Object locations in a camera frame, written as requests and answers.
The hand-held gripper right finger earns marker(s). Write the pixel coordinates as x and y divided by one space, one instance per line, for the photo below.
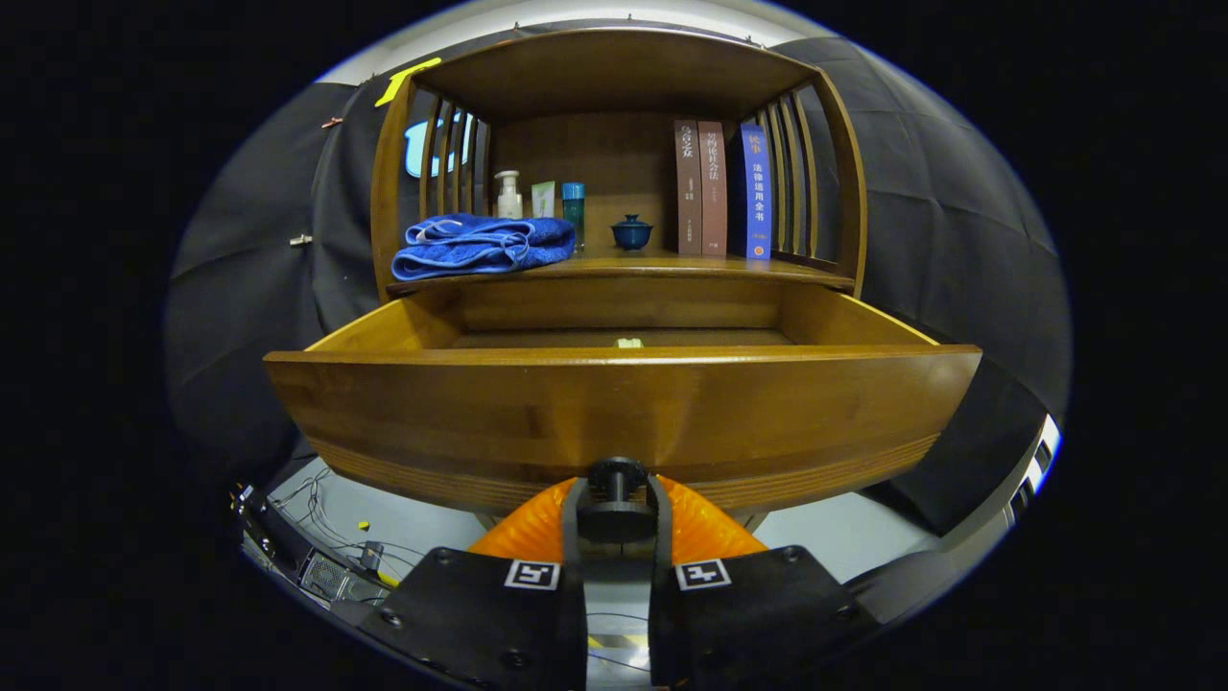
663 542

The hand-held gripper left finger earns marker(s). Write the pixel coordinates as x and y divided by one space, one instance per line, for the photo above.
570 542

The black drawer knob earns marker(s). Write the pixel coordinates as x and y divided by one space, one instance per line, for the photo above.
616 518

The brown wooden drawer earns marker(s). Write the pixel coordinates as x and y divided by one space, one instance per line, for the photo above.
614 413

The wooden countertop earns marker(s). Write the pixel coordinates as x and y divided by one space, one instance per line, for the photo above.
672 267

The brown wooden cabinet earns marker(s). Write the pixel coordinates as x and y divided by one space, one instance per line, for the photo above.
614 77

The grey electronics box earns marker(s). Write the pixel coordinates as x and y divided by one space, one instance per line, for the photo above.
326 576

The blue lidded teacup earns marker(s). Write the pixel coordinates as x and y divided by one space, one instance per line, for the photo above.
631 235

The folded blue towel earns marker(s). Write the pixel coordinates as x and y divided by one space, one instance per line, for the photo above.
480 245

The teal capped bottle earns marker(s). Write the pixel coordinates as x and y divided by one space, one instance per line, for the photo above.
573 216

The white green tube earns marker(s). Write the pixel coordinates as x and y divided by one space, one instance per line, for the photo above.
543 200

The reddish brown book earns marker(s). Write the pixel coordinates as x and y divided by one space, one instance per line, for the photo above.
713 202

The white pump bottle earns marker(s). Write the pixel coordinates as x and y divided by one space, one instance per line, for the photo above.
508 202

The dark brown book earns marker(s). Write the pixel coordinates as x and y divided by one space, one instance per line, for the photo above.
688 192

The blue book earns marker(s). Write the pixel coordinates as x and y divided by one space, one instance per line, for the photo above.
756 192

